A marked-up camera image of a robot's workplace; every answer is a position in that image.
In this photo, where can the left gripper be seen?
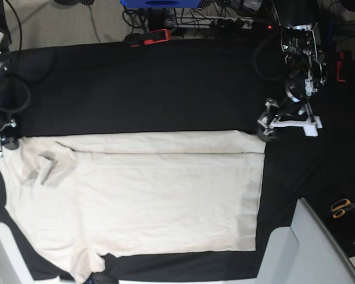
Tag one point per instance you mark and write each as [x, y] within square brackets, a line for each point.
[274, 112]

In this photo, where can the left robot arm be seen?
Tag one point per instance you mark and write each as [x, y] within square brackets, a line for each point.
[304, 71]

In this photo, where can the orange black clamp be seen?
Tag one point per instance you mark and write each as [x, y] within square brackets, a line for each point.
[151, 37]

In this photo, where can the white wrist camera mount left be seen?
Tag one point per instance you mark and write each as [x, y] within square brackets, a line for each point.
[310, 126]

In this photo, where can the red black clamp right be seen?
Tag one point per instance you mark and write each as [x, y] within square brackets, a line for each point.
[344, 60]

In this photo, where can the blue box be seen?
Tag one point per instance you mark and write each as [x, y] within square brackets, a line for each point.
[133, 4]

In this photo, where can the orange handled scissors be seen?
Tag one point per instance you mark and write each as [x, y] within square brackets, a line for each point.
[341, 207]

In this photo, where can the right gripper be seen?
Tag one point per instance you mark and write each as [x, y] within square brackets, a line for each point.
[9, 132]

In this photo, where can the white T-shirt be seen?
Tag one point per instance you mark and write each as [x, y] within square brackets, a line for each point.
[77, 198]

